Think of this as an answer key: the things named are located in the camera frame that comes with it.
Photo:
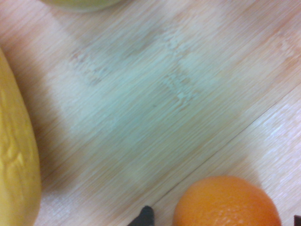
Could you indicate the wooden tray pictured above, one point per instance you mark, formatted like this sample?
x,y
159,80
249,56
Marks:
x,y
150,106

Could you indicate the orange tangerine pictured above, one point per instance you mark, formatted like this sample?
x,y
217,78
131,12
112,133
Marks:
x,y
225,204

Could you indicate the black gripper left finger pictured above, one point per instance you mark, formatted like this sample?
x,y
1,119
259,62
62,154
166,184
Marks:
x,y
144,217

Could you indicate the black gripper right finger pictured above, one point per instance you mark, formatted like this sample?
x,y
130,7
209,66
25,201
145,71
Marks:
x,y
298,221

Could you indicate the yellow-green apple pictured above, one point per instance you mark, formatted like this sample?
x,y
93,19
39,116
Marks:
x,y
87,4

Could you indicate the yellow lemon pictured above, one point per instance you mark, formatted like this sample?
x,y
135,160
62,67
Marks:
x,y
16,153

